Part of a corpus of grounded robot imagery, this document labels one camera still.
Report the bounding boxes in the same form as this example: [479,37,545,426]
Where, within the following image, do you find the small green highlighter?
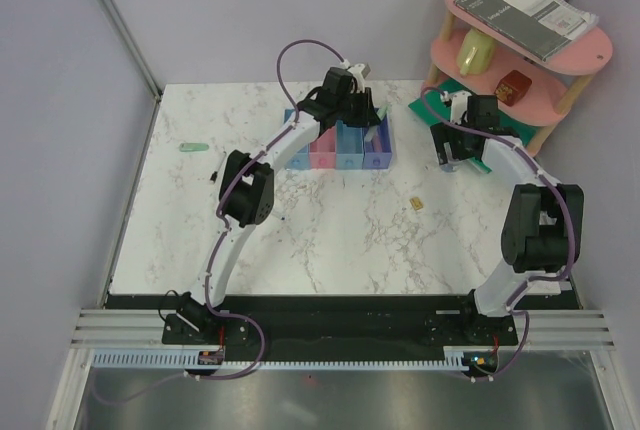
[179,142,209,153]

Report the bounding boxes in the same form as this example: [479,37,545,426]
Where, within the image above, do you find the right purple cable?
[419,87,574,382]

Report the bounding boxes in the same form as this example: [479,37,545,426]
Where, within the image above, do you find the purple drawer box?
[362,114,393,170]

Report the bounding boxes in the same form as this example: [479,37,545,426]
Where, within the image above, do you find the light blue drawer box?
[282,108,312,171]

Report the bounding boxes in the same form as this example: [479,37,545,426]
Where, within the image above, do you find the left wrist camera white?
[342,61,371,93]

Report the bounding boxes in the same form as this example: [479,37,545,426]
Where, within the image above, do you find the small yellow eraser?
[410,197,423,210]

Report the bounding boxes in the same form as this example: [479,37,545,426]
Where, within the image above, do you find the long green highlighter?
[364,105,389,143]

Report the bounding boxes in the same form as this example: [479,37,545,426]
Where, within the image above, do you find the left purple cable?
[89,39,351,406]

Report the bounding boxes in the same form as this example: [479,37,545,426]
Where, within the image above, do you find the pink three-tier shelf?
[425,0,613,156]

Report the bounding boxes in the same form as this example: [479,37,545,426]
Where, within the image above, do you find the pink highlighter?
[371,133,384,153]

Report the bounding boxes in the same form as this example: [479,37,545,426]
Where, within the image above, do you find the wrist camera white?
[342,61,371,93]
[441,90,472,124]

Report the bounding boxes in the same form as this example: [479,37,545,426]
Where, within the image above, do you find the white cable duct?
[91,349,496,372]

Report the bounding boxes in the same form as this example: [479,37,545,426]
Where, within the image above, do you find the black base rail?
[104,292,584,362]

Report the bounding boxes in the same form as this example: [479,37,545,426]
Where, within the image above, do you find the jar of rubber bands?
[440,163,457,173]

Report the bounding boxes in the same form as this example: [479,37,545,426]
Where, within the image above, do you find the purple cable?
[419,87,574,382]
[89,39,351,406]

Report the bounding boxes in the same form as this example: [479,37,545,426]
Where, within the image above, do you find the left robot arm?
[177,61,381,343]

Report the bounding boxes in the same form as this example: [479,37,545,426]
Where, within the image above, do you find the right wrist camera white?
[441,90,472,124]

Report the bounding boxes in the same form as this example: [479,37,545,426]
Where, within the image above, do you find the green folder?
[409,79,535,171]

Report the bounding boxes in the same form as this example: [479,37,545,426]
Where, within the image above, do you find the red brown cube box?
[494,70,532,107]

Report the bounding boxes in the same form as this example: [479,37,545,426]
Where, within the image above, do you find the teal blue drawer box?
[336,121,364,170]

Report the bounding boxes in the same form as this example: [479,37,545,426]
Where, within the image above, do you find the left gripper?
[337,89,381,130]

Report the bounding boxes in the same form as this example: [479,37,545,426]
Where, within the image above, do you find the grey setup guide booklet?
[454,0,599,61]

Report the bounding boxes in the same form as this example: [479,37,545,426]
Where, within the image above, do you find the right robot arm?
[431,90,584,344]

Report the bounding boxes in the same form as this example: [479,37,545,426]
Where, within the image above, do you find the pink drawer box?
[309,128,336,169]

